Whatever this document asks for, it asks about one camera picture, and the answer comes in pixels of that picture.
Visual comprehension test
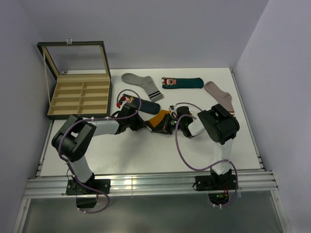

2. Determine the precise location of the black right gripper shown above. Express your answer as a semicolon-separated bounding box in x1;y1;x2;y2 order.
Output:
153;113;184;134

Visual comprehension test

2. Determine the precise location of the dark green reindeer sock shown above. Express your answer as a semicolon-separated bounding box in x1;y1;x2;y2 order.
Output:
162;77;204;89

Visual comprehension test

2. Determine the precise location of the black compartment box beige lining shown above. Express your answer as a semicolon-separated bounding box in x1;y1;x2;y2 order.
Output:
37;38;112;120

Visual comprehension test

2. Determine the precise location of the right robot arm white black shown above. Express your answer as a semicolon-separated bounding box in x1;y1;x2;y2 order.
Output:
147;103;240;189

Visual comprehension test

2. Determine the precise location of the grey striped sock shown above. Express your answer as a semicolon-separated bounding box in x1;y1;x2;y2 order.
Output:
121;73;164;102

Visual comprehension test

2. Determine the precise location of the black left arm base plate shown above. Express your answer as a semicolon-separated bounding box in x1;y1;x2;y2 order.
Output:
66;179;110;196

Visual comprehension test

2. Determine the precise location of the aluminium rail frame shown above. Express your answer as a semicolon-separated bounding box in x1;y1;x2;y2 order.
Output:
14;68;292;233

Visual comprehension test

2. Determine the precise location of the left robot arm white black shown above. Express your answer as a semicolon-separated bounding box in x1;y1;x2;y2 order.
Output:
52;103;147;194

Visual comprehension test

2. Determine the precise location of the mustard yellow sock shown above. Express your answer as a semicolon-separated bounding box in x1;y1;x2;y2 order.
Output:
148;110;170;128

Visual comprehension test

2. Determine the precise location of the navy santa sock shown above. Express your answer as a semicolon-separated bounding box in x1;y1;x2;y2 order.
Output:
118;94;161;115

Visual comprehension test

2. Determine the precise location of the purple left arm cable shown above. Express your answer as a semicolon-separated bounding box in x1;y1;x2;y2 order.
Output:
58;89;143;214

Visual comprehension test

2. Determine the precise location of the taupe sock red cuff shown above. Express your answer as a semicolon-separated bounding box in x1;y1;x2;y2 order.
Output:
204;81;236;118

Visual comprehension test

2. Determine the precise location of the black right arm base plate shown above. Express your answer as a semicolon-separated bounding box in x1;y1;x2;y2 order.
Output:
194;174;237;191

